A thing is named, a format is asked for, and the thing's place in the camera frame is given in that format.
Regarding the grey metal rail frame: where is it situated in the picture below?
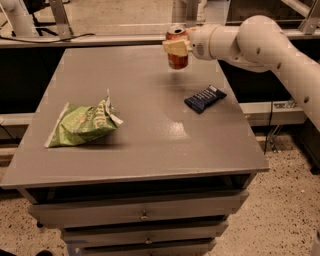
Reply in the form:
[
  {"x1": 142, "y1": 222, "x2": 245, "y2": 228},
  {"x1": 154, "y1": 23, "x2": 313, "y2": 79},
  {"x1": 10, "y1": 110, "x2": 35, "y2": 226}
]
[{"x1": 0, "y1": 0, "x2": 320, "y2": 48}]

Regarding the grey middle drawer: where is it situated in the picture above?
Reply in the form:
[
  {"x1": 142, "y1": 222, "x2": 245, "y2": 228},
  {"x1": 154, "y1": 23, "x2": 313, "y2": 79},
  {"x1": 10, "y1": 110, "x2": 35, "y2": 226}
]
[{"x1": 62, "y1": 221, "x2": 228, "y2": 248}]

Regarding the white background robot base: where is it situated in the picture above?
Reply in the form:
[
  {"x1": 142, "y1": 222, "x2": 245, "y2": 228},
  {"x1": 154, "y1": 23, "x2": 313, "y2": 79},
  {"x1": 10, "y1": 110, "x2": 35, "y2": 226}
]
[{"x1": 0, "y1": 0, "x2": 38, "y2": 37}]

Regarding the black cable on rail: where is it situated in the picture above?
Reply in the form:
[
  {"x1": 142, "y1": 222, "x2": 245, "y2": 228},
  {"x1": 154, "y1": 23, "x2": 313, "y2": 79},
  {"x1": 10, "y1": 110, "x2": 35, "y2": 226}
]
[{"x1": 0, "y1": 31, "x2": 98, "y2": 44}]

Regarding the grey bottom drawer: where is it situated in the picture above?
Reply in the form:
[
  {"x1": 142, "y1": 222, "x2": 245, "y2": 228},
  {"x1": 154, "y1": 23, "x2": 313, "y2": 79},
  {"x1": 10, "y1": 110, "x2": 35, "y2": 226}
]
[{"x1": 68, "y1": 238, "x2": 216, "y2": 256}]

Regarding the grey top drawer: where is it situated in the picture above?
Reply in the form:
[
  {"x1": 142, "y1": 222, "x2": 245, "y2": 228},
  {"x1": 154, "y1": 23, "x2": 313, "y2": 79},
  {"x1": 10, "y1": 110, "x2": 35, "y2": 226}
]
[{"x1": 29, "y1": 190, "x2": 249, "y2": 228}]

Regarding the green chip bag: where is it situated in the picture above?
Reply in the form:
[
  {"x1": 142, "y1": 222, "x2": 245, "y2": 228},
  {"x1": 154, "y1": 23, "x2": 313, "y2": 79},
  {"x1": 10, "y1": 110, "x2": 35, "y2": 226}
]
[{"x1": 44, "y1": 91, "x2": 123, "y2": 148}]

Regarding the blue rxbar blueberry wrapper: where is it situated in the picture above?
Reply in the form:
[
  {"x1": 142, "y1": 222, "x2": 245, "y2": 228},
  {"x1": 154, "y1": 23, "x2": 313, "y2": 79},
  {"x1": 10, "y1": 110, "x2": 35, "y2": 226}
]
[{"x1": 184, "y1": 85, "x2": 227, "y2": 114}]

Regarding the red coke can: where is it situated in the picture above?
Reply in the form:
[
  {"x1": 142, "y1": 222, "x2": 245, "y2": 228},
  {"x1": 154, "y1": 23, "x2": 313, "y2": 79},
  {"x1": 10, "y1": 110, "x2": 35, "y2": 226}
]
[{"x1": 166, "y1": 24, "x2": 188, "y2": 70}]

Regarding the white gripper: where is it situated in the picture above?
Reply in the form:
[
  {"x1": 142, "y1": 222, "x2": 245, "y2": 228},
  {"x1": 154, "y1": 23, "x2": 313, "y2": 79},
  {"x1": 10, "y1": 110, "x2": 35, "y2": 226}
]
[{"x1": 162, "y1": 24, "x2": 217, "y2": 61}]

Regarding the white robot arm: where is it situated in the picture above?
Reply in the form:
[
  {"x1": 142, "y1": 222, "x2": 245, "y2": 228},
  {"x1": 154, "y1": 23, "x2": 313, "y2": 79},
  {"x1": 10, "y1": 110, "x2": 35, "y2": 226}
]
[{"x1": 163, "y1": 16, "x2": 320, "y2": 256}]

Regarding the grey drawer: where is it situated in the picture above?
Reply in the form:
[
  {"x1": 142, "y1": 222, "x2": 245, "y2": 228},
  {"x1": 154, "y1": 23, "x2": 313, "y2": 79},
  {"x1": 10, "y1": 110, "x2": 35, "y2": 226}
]
[
  {"x1": 62, "y1": 221, "x2": 228, "y2": 248},
  {"x1": 68, "y1": 238, "x2": 216, "y2": 256},
  {"x1": 29, "y1": 190, "x2": 249, "y2": 228}
]

